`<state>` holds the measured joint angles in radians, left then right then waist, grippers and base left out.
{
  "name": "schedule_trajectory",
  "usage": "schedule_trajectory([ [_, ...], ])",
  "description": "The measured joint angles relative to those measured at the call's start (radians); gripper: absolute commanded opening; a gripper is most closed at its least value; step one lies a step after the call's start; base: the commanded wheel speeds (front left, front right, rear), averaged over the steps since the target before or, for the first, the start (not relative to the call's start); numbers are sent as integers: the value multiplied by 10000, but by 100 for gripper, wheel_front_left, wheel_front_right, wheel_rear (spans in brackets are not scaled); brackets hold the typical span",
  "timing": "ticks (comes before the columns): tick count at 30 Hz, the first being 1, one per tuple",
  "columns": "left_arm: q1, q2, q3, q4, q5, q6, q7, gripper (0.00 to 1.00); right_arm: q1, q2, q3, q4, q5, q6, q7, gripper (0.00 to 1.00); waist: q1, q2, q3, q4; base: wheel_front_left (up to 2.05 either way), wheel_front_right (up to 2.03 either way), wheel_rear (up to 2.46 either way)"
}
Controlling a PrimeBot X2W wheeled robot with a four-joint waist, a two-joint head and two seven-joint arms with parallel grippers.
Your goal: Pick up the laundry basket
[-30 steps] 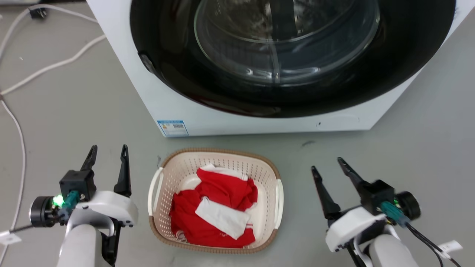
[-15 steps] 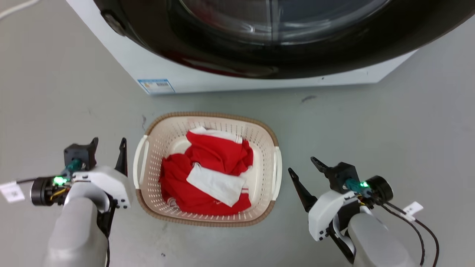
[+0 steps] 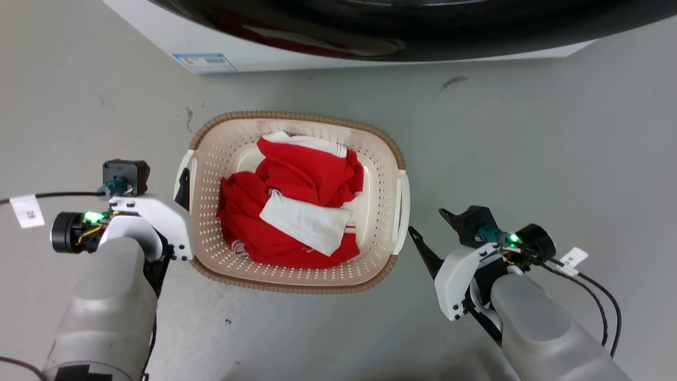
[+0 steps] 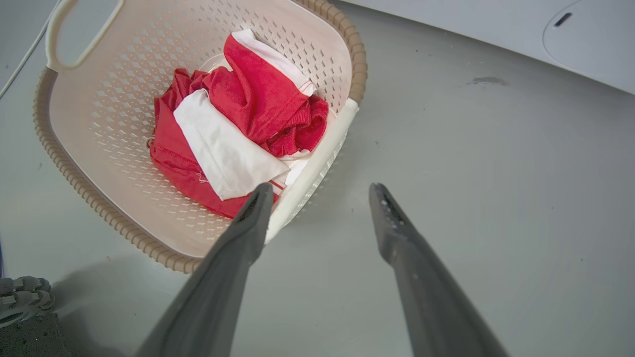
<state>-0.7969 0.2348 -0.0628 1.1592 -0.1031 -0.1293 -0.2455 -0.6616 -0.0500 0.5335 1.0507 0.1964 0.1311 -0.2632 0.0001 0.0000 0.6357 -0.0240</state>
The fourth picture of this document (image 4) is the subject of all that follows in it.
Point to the white washing machine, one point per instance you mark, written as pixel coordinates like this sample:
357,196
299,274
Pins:
536,34

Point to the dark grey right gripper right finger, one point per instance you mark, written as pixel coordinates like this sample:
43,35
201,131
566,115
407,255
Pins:
431,297

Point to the beige perforated laundry basket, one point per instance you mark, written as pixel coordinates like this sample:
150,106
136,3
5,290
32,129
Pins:
114,129

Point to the grey robot wheeled base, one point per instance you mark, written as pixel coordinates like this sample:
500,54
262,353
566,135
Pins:
25,317

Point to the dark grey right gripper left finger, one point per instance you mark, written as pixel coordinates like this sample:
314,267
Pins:
213,292

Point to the red and white garment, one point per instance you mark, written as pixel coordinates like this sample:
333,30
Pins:
238,129

